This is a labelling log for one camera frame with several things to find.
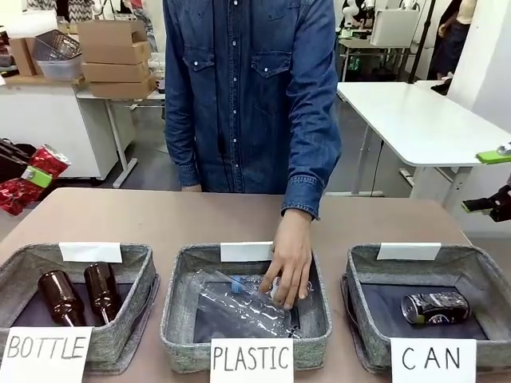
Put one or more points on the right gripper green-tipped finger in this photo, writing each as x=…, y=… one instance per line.
x=499, y=205
x=495, y=156

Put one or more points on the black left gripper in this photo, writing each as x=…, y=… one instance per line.
x=14, y=159

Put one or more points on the red snack bag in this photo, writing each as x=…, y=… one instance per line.
x=50, y=161

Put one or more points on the black drink can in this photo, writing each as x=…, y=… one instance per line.
x=437, y=307

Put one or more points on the stout brown glass bottle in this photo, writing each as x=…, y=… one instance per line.
x=60, y=295

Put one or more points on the slim brown glass bottle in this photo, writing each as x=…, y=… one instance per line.
x=101, y=287

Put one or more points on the large crushed clear plastic bottle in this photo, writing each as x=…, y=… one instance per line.
x=231, y=307

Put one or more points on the person's right forearm denim sleeve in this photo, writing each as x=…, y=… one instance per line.
x=179, y=159

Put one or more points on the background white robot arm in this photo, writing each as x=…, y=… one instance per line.
x=350, y=14

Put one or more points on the person's left forearm denim sleeve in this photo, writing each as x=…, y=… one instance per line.
x=311, y=171

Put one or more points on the dark mesh basket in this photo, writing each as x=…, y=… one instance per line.
x=58, y=46

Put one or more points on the grey fabric basket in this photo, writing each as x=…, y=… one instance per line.
x=179, y=299
x=131, y=287
x=359, y=303

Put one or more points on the CAN paper sign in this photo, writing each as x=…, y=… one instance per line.
x=433, y=359

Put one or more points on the person's left hand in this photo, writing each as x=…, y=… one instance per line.
x=293, y=255

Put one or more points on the white cabinet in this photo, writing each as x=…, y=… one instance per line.
x=48, y=119

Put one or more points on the white desk with legs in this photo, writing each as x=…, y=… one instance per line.
x=116, y=131

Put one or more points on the blank white card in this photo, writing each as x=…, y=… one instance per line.
x=245, y=251
x=409, y=250
x=92, y=251

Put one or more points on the large white table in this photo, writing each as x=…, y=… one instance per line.
x=407, y=119

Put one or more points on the clear plastic bin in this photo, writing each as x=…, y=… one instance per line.
x=60, y=68

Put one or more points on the background person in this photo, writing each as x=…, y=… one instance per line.
x=451, y=44

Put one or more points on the small upright cardboard box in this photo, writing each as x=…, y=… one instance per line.
x=23, y=56

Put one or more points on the flat cardboard box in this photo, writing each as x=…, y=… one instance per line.
x=123, y=88
x=116, y=54
x=116, y=72

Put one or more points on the black tripod pole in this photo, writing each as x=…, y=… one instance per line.
x=422, y=40

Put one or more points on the open cardboard box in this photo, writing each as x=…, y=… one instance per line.
x=112, y=34

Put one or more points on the white box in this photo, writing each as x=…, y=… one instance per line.
x=393, y=27

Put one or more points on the background workbench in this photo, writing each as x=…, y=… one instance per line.
x=371, y=44

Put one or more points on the BOTTLE paper sign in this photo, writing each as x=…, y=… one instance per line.
x=44, y=351

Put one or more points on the person in denim shirt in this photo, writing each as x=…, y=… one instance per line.
x=239, y=99

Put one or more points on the PLASTIC paper sign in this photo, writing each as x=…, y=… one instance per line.
x=251, y=359

